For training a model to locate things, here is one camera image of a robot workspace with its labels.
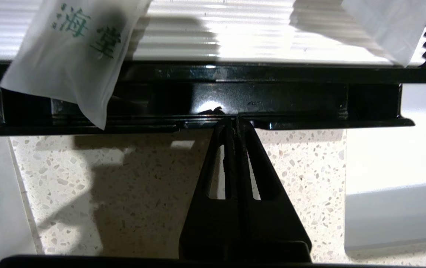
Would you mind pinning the small square packet green label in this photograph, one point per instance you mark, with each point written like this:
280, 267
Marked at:
0, 208
387, 26

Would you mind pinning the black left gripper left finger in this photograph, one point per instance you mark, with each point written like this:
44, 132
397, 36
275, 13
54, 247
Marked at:
198, 230

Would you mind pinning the long white packet green label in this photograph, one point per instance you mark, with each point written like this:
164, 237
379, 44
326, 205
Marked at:
67, 56

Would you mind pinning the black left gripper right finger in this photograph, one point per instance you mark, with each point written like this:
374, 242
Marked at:
272, 230

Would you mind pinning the black amenity tray with drawer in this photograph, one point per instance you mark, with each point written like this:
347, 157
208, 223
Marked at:
309, 72

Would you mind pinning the white sink basin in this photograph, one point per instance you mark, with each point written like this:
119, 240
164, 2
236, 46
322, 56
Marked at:
399, 216

